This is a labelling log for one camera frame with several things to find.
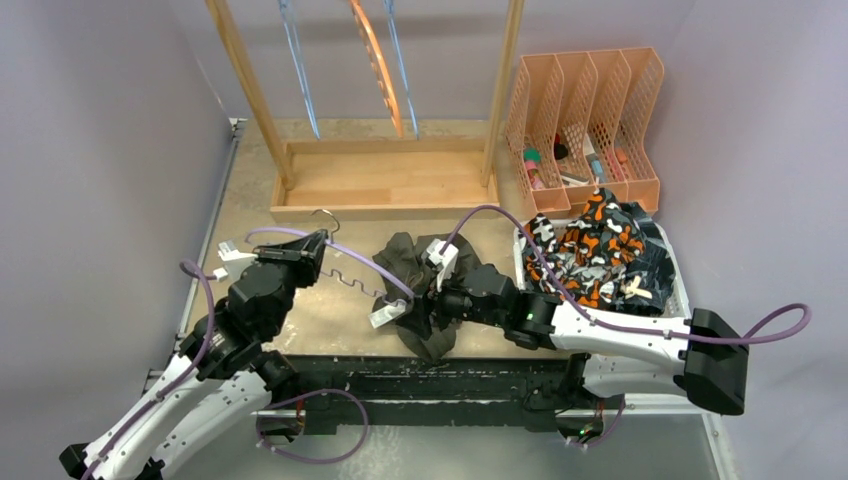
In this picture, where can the white plastic basket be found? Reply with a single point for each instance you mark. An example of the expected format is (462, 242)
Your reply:
(526, 264)

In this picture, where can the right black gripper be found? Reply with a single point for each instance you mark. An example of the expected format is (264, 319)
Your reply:
(437, 300)

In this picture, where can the black red small item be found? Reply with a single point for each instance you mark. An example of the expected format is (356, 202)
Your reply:
(560, 148)

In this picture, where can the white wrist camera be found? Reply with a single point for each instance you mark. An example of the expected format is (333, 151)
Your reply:
(441, 257)
(234, 262)

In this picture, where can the light blue wire hanger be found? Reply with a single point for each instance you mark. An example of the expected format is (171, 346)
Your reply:
(290, 28)

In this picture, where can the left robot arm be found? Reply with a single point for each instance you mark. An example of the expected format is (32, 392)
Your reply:
(220, 372)

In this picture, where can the olive green shorts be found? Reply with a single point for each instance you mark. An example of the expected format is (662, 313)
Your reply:
(403, 257)

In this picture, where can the green pink small item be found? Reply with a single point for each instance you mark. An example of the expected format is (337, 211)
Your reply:
(532, 161)

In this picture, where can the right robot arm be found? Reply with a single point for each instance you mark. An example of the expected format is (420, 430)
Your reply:
(699, 357)

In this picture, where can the white blue marker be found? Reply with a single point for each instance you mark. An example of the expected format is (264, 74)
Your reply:
(583, 167)

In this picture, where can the orange file organizer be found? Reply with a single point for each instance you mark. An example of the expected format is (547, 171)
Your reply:
(608, 94)

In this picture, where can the wooden clothes rack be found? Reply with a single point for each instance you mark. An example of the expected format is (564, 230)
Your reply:
(366, 178)

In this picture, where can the orange hanger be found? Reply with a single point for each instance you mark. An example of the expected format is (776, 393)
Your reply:
(378, 65)

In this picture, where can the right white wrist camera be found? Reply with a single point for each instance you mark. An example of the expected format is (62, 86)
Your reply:
(441, 257)

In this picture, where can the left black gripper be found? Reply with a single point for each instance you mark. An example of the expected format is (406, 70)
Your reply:
(305, 254)

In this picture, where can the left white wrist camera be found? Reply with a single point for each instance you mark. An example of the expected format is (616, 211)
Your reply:
(234, 262)

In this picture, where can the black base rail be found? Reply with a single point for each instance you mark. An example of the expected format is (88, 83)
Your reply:
(317, 394)

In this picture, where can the orange camouflage shorts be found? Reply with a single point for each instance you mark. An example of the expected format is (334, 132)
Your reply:
(599, 243)

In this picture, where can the orange pink small item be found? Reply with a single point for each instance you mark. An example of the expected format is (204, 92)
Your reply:
(617, 160)

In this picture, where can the dark shark print shorts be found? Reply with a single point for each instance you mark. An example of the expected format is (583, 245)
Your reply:
(648, 281)

